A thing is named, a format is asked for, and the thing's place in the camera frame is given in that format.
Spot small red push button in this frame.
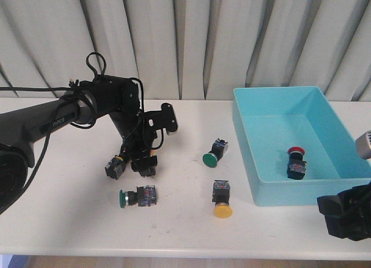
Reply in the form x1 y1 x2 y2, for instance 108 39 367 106
105 155 126 180

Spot red mushroom push button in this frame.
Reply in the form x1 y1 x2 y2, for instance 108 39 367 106
286 146 307 180

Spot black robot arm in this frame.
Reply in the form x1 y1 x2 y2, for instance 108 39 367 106
1 75 157 212

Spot grey pleated curtain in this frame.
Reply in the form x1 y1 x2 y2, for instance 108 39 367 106
1 0 370 102

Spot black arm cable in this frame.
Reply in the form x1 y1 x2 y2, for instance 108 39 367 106
0 52 163 199

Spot light blue plastic box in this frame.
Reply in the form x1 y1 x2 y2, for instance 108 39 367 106
232 86 370 207

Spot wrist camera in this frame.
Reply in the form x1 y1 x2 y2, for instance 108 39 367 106
355 131 371 160
144 103 178 135

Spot yellow push button front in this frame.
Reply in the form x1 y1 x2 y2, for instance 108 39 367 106
212 180 233 219

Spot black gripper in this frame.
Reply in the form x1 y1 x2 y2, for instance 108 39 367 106
121 131 158 177
317 183 370 241

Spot green push button near box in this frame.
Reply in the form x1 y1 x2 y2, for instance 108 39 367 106
202 138 228 168

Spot green push button left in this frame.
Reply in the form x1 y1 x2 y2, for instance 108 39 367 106
119 185 157 208

